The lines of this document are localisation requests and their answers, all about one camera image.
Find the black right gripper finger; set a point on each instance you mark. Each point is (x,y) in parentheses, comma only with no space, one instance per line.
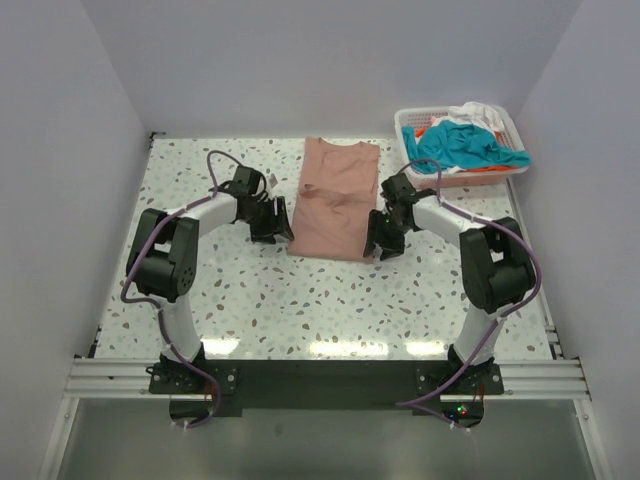
(374,223)
(392,246)

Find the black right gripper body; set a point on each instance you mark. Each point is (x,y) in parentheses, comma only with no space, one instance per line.
(394,227)

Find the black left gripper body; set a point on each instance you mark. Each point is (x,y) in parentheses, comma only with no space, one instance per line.
(262,218)

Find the pink printed t-shirt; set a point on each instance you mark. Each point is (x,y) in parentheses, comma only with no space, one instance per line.
(337,190)

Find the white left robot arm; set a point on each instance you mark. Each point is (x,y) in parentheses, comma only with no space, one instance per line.
(163,261)

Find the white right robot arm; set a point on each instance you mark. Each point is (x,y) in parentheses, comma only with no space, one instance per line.
(499,271)

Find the teal t-shirt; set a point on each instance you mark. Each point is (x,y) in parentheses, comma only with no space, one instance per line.
(463,146)

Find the white t-shirt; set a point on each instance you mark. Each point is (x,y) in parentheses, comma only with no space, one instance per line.
(474,113)

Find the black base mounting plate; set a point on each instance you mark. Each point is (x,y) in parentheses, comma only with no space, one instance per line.
(229,388)

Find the aluminium rail frame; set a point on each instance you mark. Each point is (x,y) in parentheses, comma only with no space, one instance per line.
(123,378)

